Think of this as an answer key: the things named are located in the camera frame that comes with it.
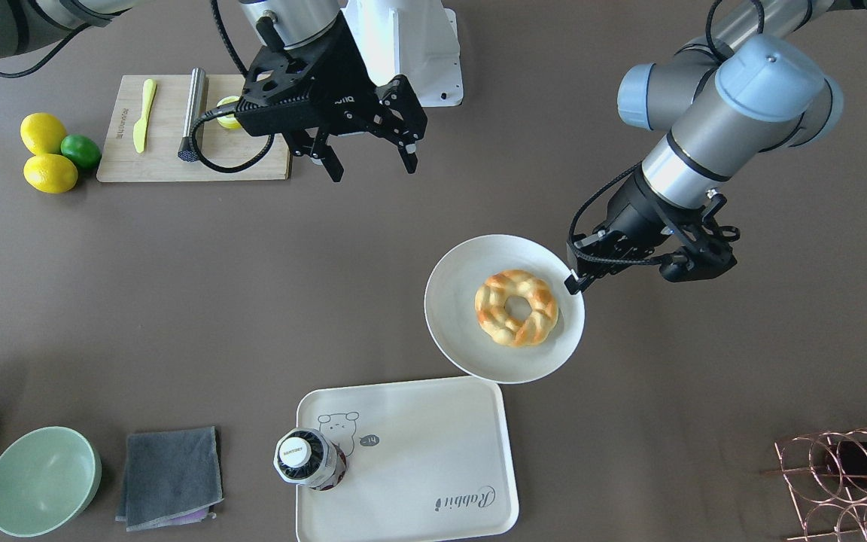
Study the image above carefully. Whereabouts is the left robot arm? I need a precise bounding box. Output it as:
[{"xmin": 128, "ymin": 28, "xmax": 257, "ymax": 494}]
[{"xmin": 564, "ymin": 1, "xmax": 867, "ymax": 294}]

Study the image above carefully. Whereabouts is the yellow lemon far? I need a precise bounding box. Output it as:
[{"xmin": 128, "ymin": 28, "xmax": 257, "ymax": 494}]
[{"xmin": 20, "ymin": 112, "xmax": 68, "ymax": 156}]

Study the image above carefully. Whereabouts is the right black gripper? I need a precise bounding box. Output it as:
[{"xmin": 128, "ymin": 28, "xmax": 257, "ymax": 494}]
[{"xmin": 256, "ymin": 20, "xmax": 427, "ymax": 183}]

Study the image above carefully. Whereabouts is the cream rabbit tray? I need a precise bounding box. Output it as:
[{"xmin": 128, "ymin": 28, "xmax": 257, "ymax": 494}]
[{"xmin": 296, "ymin": 376, "xmax": 520, "ymax": 541}]

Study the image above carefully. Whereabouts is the twisted glazed donut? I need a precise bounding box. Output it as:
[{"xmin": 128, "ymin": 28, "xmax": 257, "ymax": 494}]
[{"xmin": 473, "ymin": 269, "xmax": 558, "ymax": 348}]

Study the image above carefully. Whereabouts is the white round plate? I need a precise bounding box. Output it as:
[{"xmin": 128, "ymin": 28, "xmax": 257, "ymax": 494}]
[{"xmin": 424, "ymin": 234, "xmax": 586, "ymax": 384}]

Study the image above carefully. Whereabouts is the green lime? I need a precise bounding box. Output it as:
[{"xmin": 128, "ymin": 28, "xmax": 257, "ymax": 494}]
[{"xmin": 59, "ymin": 134, "xmax": 101, "ymax": 171}]

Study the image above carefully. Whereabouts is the grey folded cloth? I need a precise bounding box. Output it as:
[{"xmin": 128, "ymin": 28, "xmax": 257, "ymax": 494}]
[{"xmin": 116, "ymin": 426, "xmax": 224, "ymax": 531}]

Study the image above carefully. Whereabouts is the wooden cutting board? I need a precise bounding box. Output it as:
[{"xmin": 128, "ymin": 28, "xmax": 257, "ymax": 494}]
[{"xmin": 96, "ymin": 72, "xmax": 291, "ymax": 183}]

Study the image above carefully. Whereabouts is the mint green bowl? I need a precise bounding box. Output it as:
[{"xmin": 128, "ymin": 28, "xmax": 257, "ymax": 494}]
[{"xmin": 0, "ymin": 426, "xmax": 101, "ymax": 537}]

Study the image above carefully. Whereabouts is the yellow lemon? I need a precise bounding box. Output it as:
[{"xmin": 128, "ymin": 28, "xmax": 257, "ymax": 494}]
[
  {"xmin": 20, "ymin": 112, "xmax": 68, "ymax": 156},
  {"xmin": 23, "ymin": 154, "xmax": 79, "ymax": 194}
]

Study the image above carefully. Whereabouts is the tea bottle on tray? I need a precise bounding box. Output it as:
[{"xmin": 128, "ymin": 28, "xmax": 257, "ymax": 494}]
[{"xmin": 272, "ymin": 428, "xmax": 348, "ymax": 491}]

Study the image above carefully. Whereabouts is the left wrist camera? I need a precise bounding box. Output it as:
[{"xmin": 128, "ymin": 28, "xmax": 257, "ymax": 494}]
[{"xmin": 655, "ymin": 189, "xmax": 741, "ymax": 282}]

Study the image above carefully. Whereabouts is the yellow plastic knife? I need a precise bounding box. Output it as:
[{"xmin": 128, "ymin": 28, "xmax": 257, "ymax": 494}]
[{"xmin": 132, "ymin": 78, "xmax": 157, "ymax": 154}]

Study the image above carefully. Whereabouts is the yellow lemon near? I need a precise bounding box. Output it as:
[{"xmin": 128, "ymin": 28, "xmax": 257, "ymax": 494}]
[{"xmin": 23, "ymin": 154, "xmax": 79, "ymax": 194}]

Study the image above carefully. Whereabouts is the half lemon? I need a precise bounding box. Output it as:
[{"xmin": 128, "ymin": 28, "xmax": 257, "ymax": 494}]
[{"xmin": 215, "ymin": 95, "xmax": 242, "ymax": 131}]

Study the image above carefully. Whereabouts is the copper wire bottle rack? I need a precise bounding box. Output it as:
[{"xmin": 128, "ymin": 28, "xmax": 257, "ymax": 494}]
[{"xmin": 768, "ymin": 428, "xmax": 867, "ymax": 541}]

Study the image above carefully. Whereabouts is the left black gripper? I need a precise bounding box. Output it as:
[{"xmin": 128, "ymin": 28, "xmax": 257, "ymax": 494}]
[{"xmin": 564, "ymin": 167, "xmax": 741, "ymax": 295}]

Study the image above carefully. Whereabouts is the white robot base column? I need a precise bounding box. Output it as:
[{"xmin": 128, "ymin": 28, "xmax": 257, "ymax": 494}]
[{"xmin": 342, "ymin": 1, "xmax": 464, "ymax": 108}]

